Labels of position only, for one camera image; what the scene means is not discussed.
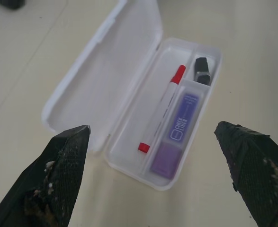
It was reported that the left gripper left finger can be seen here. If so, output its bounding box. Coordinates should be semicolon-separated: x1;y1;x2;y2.
0;124;91;227

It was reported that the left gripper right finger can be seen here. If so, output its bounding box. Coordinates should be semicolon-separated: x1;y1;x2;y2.
214;121;278;227

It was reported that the grey handheld controller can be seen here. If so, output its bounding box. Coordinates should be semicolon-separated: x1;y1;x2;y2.
0;0;26;10

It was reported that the white plastic case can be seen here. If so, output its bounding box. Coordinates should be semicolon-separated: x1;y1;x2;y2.
41;0;223;192

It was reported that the red white marker pen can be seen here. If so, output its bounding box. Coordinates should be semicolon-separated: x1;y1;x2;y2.
138;65;187;154

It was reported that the small black cap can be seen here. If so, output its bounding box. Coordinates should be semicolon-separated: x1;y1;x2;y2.
193;56;212;86

